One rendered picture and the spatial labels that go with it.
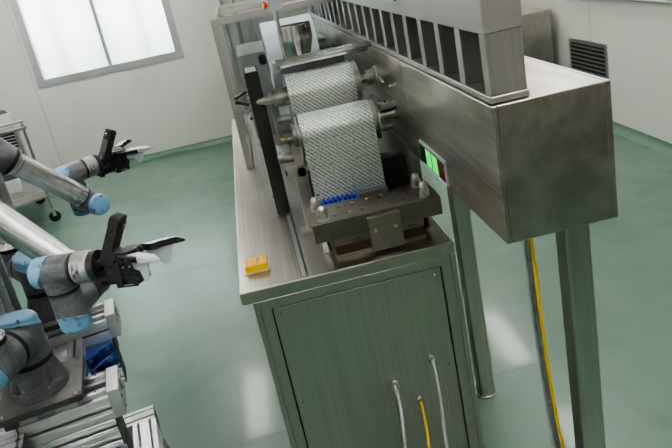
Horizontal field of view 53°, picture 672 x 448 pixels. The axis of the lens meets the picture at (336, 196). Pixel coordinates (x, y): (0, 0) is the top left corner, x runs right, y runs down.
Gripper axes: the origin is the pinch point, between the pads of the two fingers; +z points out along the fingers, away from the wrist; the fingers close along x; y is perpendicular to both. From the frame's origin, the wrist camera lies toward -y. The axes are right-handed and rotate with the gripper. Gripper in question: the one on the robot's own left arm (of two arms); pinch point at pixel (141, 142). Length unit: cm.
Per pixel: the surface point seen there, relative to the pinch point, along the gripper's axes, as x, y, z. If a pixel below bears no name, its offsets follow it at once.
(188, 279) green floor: -111, 140, 67
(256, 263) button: 80, 21, -12
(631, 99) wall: 34, 90, 384
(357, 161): 90, -2, 27
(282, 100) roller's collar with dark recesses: 54, -17, 28
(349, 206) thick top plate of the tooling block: 96, 8, 15
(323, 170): 84, -1, 18
